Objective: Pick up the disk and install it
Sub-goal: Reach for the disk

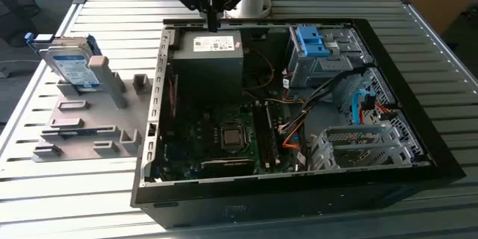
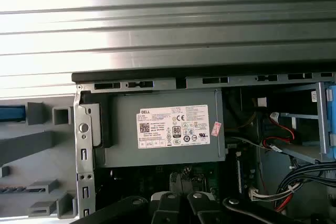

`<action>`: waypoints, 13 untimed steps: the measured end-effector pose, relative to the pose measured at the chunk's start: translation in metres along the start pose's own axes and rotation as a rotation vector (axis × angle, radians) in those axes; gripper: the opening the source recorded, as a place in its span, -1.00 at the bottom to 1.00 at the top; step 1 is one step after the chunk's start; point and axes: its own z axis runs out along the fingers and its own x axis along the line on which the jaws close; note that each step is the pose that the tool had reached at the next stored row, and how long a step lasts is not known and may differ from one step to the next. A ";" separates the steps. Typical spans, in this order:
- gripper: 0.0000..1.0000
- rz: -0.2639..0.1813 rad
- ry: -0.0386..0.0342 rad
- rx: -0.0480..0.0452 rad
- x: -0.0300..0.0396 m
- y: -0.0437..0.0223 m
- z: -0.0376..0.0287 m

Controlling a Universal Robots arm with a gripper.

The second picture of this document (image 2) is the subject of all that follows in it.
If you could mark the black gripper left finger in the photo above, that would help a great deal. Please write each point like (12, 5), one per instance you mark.
(165, 208)

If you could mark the grey power supply unit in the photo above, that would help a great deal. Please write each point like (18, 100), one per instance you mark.
(126, 129)

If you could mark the green motherboard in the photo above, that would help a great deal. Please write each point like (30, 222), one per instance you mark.
(210, 179)

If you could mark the grey metal drive cage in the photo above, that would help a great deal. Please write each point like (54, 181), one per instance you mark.
(321, 108)

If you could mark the grey parts rack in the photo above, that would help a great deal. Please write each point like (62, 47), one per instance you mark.
(39, 140)

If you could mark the blue drive latch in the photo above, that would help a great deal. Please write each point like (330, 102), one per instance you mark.
(331, 119)

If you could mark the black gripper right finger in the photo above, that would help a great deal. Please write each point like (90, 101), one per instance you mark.
(202, 208)

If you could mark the black PC case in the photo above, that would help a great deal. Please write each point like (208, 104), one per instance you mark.
(157, 72)

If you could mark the installed RAM stick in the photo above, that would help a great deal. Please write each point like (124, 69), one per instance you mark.
(239, 171)

